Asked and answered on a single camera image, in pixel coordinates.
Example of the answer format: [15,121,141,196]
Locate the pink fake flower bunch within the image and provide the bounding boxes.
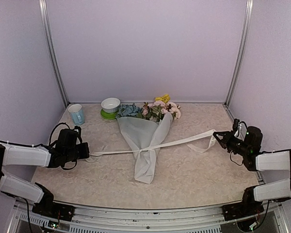
[141,100,181,122]

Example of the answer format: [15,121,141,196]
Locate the white ceramic bowl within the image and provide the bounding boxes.
[101,98,121,114]

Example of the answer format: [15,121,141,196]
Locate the right aluminium frame post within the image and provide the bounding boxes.
[225,0,254,108]

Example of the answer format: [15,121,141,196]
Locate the front aluminium rail base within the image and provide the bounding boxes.
[7,191,291,233]

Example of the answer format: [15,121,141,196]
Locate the left aluminium frame post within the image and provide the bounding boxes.
[39,0,70,108]

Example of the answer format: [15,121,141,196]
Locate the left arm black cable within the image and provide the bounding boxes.
[48,122,76,146]

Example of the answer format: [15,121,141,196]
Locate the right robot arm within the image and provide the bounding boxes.
[213,126,291,221]

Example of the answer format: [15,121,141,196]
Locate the cream printed ribbon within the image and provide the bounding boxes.
[85,129,217,163]

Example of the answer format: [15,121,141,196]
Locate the green plate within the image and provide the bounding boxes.
[100,109,117,120]

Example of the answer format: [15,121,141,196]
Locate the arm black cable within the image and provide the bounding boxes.
[229,121,249,167]
[48,122,76,146]

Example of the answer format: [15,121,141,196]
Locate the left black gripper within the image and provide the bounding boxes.
[65,142,89,162]

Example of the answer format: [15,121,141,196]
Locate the yellow fake flower stem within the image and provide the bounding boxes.
[155,94,170,103]

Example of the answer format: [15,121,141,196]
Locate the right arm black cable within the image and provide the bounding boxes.
[229,121,249,167]

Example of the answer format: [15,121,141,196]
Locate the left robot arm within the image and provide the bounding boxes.
[0,127,89,221]

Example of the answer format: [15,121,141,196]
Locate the aluminium frame post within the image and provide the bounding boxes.
[225,0,254,108]
[39,0,70,108]

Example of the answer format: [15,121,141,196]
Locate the light blue mug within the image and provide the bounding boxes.
[68,104,85,126]

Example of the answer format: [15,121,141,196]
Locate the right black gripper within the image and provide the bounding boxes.
[213,130,250,156]

